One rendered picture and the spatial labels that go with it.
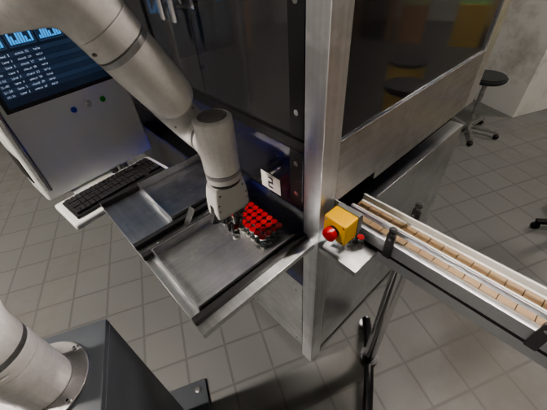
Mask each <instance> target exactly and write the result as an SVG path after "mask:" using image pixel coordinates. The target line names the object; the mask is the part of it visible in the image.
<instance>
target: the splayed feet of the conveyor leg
mask: <svg viewBox="0 0 547 410"><path fill-rule="evenodd" d="M359 324H360V326H361V328H363V335H364V348H363V349H361V353H360V355H359V361H360V363H361V364H362V366H364V385H363V403H362V410H373V393H374V367H375V366H376V364H377V362H378V360H379V355H378V353H377V355H376V356H375V359H374V360H372V361H369V360H367V359H366V358H365V357H364V352H365V348H366V345H367V342H368V340H369V337H370V333H371V330H372V329H371V322H370V318H369V317H368V316H363V318H361V319H360V322H359Z"/></svg>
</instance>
